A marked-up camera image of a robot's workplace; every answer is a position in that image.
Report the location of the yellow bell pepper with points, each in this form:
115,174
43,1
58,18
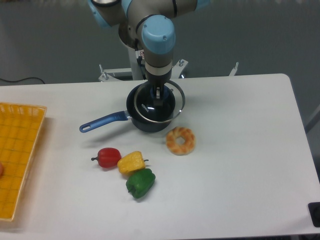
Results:
131,163

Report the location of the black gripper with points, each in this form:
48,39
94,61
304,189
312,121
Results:
157,70

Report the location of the white metal base frame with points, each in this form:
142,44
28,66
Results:
127,74

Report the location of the dark saucepan blue handle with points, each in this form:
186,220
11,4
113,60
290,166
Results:
130,114

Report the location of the red bell pepper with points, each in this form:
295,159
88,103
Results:
107,157

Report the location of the green bell pepper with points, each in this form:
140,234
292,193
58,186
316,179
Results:
140,182

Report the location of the yellow woven basket tray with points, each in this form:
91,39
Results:
20,126

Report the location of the black device table corner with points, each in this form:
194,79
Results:
314,210

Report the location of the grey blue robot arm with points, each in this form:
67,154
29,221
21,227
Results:
109,13

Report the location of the glass lid blue knob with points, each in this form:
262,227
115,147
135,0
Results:
173,102

